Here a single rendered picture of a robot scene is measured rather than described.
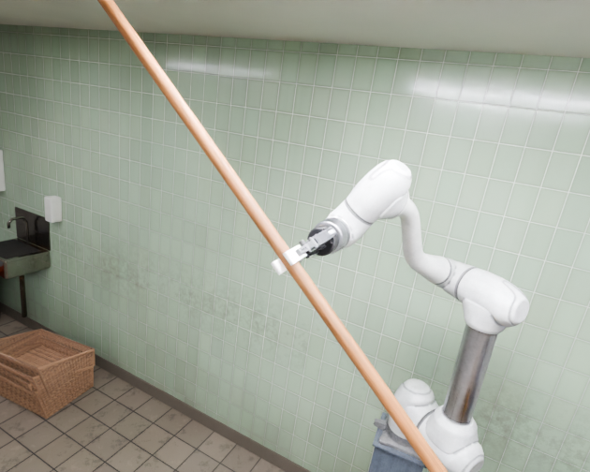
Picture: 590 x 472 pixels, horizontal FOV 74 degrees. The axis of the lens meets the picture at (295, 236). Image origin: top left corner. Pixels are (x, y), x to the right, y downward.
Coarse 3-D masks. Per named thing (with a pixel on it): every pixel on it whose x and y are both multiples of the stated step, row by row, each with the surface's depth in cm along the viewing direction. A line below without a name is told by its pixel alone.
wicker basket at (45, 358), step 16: (16, 336) 298; (48, 336) 316; (0, 352) 266; (16, 352) 301; (32, 352) 311; (48, 352) 313; (16, 368) 268; (32, 368) 258; (48, 368) 265; (80, 368) 293; (48, 384) 268; (64, 384) 282
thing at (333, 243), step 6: (318, 228) 98; (324, 228) 97; (312, 234) 99; (330, 240) 97; (336, 240) 98; (330, 246) 97; (336, 246) 99; (312, 252) 95; (318, 252) 99; (324, 252) 98; (330, 252) 98
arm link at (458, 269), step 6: (450, 258) 140; (450, 264) 135; (456, 264) 136; (462, 264) 136; (456, 270) 135; (462, 270) 134; (468, 270) 133; (450, 276) 134; (456, 276) 134; (462, 276) 133; (444, 282) 135; (450, 282) 135; (456, 282) 133; (444, 288) 138; (450, 288) 135; (456, 288) 133; (450, 294) 137; (456, 294) 134
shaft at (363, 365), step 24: (120, 24) 89; (144, 48) 89; (168, 96) 87; (192, 120) 86; (216, 168) 86; (240, 192) 84; (264, 216) 84; (288, 264) 82; (312, 288) 81; (336, 336) 81; (360, 360) 80; (384, 384) 79; (408, 432) 78; (432, 456) 77
